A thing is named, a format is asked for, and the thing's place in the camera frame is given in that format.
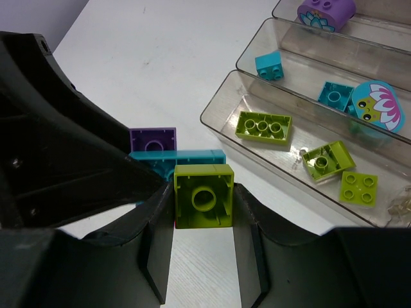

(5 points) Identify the blue green lego brick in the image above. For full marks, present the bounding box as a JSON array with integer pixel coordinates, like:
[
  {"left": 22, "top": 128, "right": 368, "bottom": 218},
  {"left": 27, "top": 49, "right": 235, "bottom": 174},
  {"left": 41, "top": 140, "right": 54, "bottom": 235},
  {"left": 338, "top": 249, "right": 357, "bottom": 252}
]
[{"left": 255, "top": 51, "right": 284, "bottom": 81}]

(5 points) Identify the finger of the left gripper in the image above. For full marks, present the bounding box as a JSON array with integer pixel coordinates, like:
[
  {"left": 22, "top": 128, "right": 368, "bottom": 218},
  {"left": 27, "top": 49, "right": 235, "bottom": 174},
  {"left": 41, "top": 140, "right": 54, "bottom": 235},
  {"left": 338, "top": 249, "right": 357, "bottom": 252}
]
[{"left": 1, "top": 31, "right": 164, "bottom": 228}]

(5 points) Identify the green wide lego brick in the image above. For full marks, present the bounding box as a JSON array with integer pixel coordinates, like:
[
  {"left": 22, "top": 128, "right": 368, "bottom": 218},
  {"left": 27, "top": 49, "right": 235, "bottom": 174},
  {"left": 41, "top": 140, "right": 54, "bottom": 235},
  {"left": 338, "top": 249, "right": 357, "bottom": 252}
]
[{"left": 234, "top": 111, "right": 293, "bottom": 151}]

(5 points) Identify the green small lego brick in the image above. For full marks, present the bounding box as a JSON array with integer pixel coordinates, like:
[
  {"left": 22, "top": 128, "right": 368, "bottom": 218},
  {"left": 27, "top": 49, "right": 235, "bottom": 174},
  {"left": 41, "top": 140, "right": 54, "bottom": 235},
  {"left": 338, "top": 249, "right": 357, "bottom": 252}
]
[{"left": 339, "top": 171, "right": 378, "bottom": 207}]

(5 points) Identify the blue small lego brick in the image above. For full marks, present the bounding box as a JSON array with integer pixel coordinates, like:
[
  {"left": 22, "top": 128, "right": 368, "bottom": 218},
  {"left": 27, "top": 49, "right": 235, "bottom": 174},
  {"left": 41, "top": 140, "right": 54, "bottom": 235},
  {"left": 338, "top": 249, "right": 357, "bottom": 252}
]
[{"left": 317, "top": 81, "right": 354, "bottom": 112}]

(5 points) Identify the purple butterfly lego piece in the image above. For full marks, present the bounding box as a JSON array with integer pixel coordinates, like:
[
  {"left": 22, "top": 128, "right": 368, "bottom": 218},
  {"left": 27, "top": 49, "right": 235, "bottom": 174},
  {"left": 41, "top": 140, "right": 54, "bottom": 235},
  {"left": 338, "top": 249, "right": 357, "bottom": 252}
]
[{"left": 129, "top": 127, "right": 177, "bottom": 152}]

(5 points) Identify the clear bin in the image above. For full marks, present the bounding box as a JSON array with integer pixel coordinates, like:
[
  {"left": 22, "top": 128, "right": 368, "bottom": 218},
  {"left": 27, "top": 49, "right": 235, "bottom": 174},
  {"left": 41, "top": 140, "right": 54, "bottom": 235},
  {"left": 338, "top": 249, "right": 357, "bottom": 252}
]
[
  {"left": 272, "top": 0, "right": 410, "bottom": 52},
  {"left": 200, "top": 70, "right": 410, "bottom": 227},
  {"left": 236, "top": 18, "right": 410, "bottom": 138}
]

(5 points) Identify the purple rounded lego brick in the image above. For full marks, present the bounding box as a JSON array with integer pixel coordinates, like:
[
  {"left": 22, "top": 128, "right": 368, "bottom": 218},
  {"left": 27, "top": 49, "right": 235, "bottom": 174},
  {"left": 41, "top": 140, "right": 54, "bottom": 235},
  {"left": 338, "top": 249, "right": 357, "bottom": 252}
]
[{"left": 297, "top": 0, "right": 356, "bottom": 32}]

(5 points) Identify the clear bin nearest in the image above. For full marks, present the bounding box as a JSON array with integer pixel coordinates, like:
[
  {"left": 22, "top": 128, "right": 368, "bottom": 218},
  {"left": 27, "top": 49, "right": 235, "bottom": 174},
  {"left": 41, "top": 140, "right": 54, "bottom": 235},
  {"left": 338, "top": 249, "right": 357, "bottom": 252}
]
[{"left": 200, "top": 70, "right": 410, "bottom": 227}]

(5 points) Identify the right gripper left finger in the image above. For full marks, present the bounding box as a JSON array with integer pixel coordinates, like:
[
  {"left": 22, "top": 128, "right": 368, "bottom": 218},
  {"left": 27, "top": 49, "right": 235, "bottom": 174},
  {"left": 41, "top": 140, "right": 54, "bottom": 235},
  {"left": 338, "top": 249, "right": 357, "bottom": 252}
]
[{"left": 1, "top": 183, "right": 174, "bottom": 307}]

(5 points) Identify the blue oval flower lego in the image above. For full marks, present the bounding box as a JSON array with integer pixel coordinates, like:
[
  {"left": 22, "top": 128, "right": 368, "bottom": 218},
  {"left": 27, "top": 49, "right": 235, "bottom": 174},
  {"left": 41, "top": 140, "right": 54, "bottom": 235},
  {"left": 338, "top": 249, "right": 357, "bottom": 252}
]
[{"left": 346, "top": 80, "right": 406, "bottom": 133}]

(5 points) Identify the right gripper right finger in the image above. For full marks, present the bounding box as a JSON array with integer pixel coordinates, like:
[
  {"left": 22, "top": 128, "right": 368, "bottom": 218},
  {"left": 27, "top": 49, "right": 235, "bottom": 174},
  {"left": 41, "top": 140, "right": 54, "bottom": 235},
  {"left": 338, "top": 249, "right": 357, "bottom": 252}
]
[{"left": 233, "top": 184, "right": 410, "bottom": 307}]

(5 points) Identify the green lego brick split off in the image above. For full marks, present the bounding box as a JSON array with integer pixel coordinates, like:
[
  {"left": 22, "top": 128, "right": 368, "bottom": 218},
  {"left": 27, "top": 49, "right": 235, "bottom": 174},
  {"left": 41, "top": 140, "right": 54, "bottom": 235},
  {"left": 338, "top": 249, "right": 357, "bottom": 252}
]
[{"left": 302, "top": 141, "right": 356, "bottom": 182}]

